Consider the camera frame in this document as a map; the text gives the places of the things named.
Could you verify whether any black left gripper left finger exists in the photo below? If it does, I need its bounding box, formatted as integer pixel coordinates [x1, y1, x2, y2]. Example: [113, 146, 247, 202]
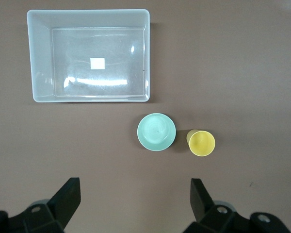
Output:
[0, 177, 81, 233]

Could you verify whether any clear plastic storage box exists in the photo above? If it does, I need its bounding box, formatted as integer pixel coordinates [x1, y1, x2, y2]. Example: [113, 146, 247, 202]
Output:
[26, 9, 151, 103]

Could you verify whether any mint green bowl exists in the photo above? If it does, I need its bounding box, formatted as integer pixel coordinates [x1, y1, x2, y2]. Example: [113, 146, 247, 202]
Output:
[137, 113, 177, 151]

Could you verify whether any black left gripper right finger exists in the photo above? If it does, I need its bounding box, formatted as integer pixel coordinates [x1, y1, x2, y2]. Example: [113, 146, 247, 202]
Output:
[184, 178, 291, 233]

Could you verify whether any white rectangular label sticker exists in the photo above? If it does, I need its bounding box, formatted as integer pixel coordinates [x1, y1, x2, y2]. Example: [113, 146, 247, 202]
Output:
[90, 57, 105, 70]

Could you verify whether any yellow plastic cup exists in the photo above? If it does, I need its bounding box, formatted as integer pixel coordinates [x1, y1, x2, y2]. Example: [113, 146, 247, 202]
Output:
[186, 129, 216, 157]

